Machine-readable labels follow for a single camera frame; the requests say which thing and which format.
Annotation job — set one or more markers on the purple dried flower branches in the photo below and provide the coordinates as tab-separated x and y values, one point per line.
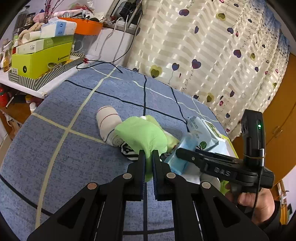
50	8

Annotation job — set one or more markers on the striped tray box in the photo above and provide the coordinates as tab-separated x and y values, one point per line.
36	83

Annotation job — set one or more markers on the wet wipes pack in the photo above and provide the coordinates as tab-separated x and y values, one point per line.
209	138

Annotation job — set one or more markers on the white blue tissue box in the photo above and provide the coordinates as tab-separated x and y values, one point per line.
57	29

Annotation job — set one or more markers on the white bandage cloth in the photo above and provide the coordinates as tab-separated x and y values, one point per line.
107	119

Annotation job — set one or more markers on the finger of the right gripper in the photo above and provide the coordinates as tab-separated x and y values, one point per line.
198	157

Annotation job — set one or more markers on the orange storage bin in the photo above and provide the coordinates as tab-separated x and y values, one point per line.
86	27

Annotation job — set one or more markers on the white green long box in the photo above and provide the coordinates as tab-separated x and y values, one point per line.
41	44

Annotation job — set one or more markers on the blue face mask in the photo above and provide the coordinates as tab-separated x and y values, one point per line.
178	159

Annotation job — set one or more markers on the light green cloth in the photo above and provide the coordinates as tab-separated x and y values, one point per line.
145	133

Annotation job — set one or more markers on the lime green cardboard box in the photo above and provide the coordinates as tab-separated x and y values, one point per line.
35	64

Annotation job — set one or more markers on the green lidded white box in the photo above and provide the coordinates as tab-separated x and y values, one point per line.
232	153

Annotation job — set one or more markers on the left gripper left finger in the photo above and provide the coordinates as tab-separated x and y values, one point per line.
135	185

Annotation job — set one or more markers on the heart pattern curtain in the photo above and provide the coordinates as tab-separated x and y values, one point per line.
230	55

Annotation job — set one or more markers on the person right hand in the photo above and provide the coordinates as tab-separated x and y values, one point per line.
265	207

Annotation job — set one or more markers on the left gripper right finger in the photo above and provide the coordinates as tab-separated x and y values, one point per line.
162	184

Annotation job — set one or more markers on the wooden wardrobe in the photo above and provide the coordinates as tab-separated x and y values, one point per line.
279	120

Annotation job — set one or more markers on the white mint sock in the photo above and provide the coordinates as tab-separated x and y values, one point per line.
193	174

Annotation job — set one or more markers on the black white striped sock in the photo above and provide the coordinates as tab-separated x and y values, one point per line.
128	152

